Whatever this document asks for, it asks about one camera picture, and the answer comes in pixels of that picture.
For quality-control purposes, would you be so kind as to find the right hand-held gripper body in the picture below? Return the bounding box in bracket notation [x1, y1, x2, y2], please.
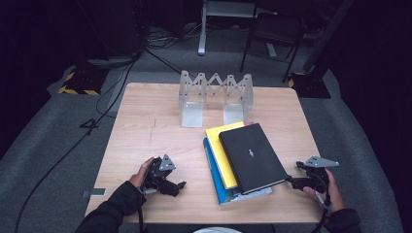
[303, 155, 340, 194]

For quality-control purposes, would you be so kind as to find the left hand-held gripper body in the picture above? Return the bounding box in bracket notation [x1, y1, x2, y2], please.
[142, 153, 178, 195]

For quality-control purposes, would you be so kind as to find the thick blue book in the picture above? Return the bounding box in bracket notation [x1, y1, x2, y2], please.
[202, 137, 274, 207]

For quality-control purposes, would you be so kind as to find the black hardcover book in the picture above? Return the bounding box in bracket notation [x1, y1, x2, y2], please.
[219, 122, 290, 195]

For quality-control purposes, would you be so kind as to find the yellow book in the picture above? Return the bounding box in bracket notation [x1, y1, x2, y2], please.
[204, 120, 246, 190]

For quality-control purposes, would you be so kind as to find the clear expandable book rack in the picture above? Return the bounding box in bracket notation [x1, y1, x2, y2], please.
[178, 70, 255, 129]

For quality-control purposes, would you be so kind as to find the person's left hand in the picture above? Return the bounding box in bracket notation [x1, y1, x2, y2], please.
[128, 156, 156, 189]

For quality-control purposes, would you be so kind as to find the person's right hand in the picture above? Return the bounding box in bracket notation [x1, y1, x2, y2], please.
[302, 168, 346, 214]

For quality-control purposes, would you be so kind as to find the white rounded object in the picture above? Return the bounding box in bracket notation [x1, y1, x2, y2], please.
[193, 226, 243, 233]

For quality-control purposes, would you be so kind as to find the black yellow striped stand base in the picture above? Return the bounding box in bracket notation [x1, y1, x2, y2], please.
[57, 66, 110, 96]

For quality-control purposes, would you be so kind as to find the black chair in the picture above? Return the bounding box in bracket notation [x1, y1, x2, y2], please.
[239, 12, 305, 83]

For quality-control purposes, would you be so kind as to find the black equipment cabinet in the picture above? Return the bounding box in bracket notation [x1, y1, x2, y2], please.
[76, 0, 144, 61]

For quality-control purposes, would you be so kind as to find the right hand-held gripper cable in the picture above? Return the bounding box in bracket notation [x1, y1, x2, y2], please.
[310, 174, 333, 233]

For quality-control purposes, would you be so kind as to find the hand-held gripper cable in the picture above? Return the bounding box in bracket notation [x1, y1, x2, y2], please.
[137, 188, 158, 233]
[310, 174, 333, 233]

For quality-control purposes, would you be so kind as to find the left hand-held gripper cable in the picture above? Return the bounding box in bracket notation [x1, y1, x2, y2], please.
[137, 188, 158, 233]

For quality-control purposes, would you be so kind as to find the grey table bracket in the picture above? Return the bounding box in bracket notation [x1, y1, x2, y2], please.
[82, 187, 107, 198]

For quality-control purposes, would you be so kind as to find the grey flat base plate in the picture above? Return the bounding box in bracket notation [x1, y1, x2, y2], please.
[86, 54, 139, 70]

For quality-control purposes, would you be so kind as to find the long black floor cable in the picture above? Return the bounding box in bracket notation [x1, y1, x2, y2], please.
[13, 48, 144, 233]

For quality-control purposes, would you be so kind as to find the grey slanted metal post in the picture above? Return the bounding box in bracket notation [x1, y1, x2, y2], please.
[302, 0, 356, 74]

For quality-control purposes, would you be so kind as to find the bundle of floor cables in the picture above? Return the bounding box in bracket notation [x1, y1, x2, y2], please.
[142, 24, 203, 50]

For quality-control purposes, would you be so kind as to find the white desk frame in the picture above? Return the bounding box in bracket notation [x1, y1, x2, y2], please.
[197, 0, 278, 59]

